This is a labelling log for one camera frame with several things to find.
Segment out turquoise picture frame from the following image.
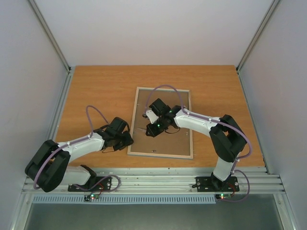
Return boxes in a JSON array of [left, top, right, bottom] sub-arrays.
[[128, 87, 193, 159]]

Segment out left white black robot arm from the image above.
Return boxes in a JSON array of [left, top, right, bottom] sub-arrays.
[[24, 117, 133, 193]]

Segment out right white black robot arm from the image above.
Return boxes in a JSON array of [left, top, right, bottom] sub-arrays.
[[142, 98, 252, 191]]

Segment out left circuit board with LEDs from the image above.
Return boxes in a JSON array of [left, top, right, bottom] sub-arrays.
[[83, 194, 100, 202]]

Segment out circuit board with leds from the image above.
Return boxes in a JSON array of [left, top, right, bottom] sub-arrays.
[[215, 193, 234, 200], [83, 194, 100, 202]]

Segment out right circuit board with LEDs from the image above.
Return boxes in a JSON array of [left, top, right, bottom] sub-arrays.
[[215, 193, 234, 200]]

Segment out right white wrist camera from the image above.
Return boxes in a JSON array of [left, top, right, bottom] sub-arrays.
[[142, 109, 159, 124]]

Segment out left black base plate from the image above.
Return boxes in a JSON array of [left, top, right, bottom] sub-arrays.
[[68, 176, 112, 192]]

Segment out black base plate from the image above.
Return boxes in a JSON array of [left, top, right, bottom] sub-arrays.
[[68, 176, 112, 192], [192, 174, 240, 193]]

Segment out grey slotted cable duct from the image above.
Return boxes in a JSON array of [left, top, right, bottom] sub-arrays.
[[32, 194, 216, 205]]

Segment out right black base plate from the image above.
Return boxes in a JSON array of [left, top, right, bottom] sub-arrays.
[[192, 174, 240, 193]]

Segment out left aluminium corner post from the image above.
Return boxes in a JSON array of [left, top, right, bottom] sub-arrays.
[[27, 0, 71, 73]]

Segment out aluminium corner post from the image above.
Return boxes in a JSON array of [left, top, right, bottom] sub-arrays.
[[27, 0, 71, 73], [236, 0, 281, 75]]

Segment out right aluminium corner post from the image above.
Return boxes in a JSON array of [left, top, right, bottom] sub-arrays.
[[236, 0, 281, 75]]

